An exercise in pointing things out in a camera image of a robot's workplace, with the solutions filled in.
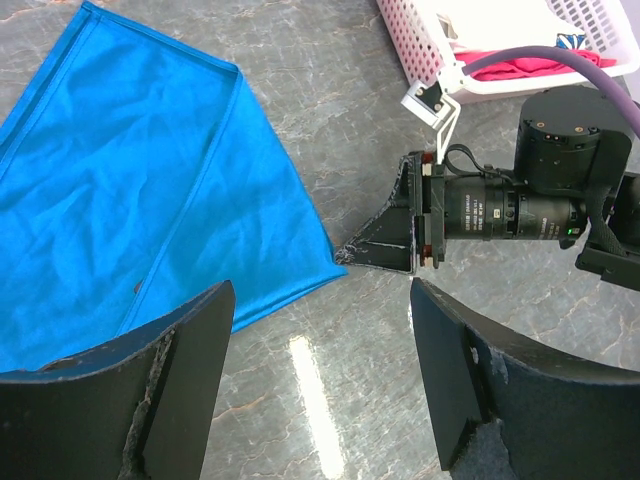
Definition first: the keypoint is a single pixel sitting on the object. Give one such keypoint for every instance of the white folded shirt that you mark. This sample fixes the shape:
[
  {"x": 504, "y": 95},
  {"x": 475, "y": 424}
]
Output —
[{"x": 485, "y": 26}]

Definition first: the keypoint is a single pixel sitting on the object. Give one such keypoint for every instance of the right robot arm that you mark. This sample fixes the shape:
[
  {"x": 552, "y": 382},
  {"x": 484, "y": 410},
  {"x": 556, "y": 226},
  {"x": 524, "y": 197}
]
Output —
[{"x": 576, "y": 115}]

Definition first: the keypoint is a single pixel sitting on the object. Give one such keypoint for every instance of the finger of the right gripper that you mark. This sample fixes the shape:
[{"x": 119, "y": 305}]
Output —
[{"x": 386, "y": 240}]

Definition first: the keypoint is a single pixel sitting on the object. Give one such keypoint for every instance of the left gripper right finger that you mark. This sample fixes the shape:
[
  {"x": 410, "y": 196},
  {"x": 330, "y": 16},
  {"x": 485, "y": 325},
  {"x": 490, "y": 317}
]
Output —
[{"x": 504, "y": 406}]

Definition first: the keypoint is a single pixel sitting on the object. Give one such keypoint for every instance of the pink folded cloth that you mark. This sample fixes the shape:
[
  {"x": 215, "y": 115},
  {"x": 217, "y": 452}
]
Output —
[{"x": 523, "y": 68}]

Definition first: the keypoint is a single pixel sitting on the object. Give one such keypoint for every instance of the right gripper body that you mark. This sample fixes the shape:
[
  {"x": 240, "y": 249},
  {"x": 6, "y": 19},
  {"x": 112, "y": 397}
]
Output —
[{"x": 548, "y": 195}]

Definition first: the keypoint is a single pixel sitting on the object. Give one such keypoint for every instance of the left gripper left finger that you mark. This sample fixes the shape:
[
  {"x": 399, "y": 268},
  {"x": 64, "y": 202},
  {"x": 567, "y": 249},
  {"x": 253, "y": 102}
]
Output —
[{"x": 136, "y": 407}]

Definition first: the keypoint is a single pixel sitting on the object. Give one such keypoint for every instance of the white plastic basket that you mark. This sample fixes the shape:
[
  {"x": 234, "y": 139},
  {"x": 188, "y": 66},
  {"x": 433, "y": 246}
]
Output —
[{"x": 423, "y": 49}]

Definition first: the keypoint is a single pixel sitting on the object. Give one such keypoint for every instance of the blue cloth napkin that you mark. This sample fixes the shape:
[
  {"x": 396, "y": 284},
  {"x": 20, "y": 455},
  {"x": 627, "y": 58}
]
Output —
[{"x": 136, "y": 172}]

